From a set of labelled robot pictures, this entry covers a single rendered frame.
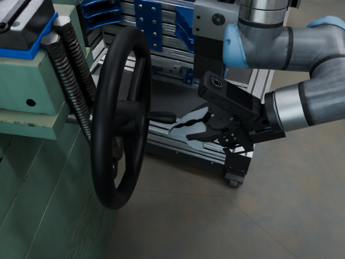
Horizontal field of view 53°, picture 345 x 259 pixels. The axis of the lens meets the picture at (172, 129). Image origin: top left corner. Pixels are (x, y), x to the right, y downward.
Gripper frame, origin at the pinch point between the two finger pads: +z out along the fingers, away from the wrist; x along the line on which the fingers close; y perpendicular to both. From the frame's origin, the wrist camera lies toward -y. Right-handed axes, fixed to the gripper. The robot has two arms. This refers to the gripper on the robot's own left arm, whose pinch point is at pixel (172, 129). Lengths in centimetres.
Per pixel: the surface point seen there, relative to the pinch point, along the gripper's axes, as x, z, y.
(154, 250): 2, 42, 58
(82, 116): -9.0, 5.2, -16.5
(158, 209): 18, 43, 58
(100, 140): -18.2, -4.1, -19.1
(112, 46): -7.1, -6.3, -24.2
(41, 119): -13.7, 6.2, -21.7
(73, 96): -9.3, 3.2, -20.6
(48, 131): -14.9, 5.7, -20.3
